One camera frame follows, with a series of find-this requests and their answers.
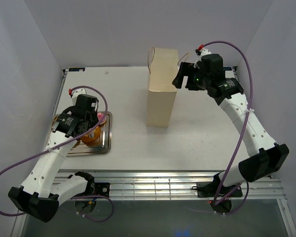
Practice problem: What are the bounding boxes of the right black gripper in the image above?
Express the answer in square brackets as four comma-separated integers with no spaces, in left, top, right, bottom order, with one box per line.
[172,62,210,91]

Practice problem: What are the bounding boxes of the pink frosted donut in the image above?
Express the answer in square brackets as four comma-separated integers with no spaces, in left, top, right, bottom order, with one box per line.
[97,112,107,126]

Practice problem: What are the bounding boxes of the beige paper bag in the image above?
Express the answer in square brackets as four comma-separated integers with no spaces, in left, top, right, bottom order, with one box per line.
[146,47,189,127]

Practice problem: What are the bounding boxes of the sesame twisted bread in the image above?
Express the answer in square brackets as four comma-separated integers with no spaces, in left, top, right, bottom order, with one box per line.
[80,126,101,147]

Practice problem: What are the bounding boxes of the metal tongs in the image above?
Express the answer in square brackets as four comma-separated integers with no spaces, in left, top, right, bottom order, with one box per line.
[86,125,104,146]

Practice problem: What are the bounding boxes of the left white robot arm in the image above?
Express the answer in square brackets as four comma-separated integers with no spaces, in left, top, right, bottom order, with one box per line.
[8,89,98,222]

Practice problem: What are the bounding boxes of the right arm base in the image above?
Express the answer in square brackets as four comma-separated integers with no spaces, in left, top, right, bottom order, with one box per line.
[191,182,243,198]

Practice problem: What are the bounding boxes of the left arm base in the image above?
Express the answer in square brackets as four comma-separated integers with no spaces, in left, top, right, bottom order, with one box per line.
[74,182,111,198]

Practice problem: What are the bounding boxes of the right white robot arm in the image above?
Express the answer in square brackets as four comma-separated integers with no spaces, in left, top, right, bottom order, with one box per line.
[172,54,289,196]

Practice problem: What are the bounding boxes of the steel tray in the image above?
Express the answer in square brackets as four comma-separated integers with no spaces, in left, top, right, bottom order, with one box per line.
[45,111,112,156]

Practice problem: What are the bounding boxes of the left blue table label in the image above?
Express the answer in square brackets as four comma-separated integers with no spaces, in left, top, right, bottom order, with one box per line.
[68,68,85,72]

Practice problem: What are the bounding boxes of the blue table label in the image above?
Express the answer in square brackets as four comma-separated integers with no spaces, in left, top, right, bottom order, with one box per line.
[68,68,85,72]
[223,67,232,71]

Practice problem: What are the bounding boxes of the right blue table label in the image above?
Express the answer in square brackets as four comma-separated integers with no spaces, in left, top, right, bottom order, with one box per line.
[223,67,232,71]

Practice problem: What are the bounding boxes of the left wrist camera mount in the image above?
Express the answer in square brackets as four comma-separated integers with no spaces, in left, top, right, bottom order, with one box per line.
[69,88,87,105]

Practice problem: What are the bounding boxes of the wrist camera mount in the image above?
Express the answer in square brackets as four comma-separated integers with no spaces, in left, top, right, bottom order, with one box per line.
[69,88,87,105]
[194,44,212,68]

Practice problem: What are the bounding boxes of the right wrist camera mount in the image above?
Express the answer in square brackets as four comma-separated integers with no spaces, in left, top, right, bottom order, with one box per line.
[194,44,212,68]

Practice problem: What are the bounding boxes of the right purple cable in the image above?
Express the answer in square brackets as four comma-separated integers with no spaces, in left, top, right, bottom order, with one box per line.
[203,40,253,216]

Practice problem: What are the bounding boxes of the aluminium rail frame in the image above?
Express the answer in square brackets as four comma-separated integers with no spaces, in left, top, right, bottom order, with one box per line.
[12,171,296,237]

